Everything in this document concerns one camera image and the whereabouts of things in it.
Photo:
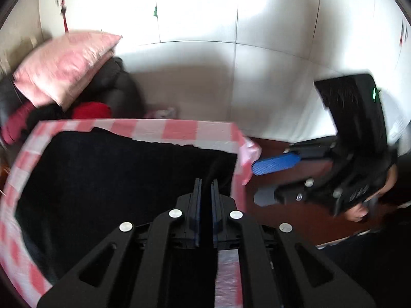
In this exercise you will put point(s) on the dark cloth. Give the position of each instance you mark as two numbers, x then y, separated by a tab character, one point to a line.
48	114

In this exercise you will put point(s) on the pink checkered bedsheet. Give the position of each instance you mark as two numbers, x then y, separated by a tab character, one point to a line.
179	130

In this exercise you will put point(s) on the black pants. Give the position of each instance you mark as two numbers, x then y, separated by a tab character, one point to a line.
112	179

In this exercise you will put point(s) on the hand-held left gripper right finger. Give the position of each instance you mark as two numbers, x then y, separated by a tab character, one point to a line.
215	205

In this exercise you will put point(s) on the black leather sofa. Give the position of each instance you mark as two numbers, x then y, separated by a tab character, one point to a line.
125	89

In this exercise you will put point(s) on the red cloth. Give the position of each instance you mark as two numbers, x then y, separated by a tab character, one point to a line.
91	110

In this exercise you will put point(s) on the person's right hand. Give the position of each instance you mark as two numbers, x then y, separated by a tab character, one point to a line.
358	214

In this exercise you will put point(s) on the pink patterned cloth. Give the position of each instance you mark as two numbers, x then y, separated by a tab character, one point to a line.
160	113

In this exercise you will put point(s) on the white wardrobe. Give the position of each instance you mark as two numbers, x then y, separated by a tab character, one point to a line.
199	6

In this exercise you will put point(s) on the pink pillow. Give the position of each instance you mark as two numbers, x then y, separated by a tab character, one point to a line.
64	67

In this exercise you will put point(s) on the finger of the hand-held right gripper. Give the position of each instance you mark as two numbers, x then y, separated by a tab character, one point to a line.
276	164
295	194

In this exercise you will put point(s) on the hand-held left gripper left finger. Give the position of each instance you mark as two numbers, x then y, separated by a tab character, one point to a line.
196	205

